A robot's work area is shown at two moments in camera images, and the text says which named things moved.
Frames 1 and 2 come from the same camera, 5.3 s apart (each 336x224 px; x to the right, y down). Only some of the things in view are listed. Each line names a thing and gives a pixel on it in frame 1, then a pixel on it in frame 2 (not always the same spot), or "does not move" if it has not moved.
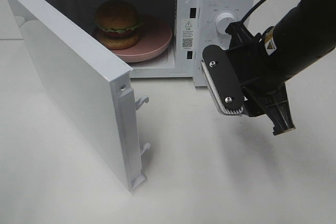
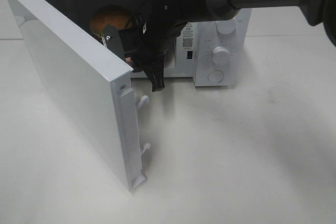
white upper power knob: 222,21 does not move
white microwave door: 99,85 does not move
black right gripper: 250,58 -> 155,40
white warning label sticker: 188,34 does not move
